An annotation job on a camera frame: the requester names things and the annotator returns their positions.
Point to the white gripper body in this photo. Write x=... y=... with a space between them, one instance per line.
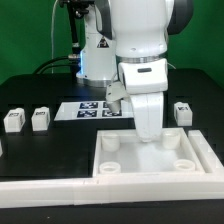
x=145 y=84

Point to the white square tabletop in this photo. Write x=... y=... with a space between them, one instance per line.
x=121 y=152

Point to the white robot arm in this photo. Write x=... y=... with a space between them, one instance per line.
x=125 y=52

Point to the white sheet with tags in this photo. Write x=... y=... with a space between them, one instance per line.
x=89 y=110

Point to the white L-shaped obstacle fence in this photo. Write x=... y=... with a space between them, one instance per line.
x=125 y=188

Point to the white part at left edge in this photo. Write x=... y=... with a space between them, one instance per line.
x=1 y=150

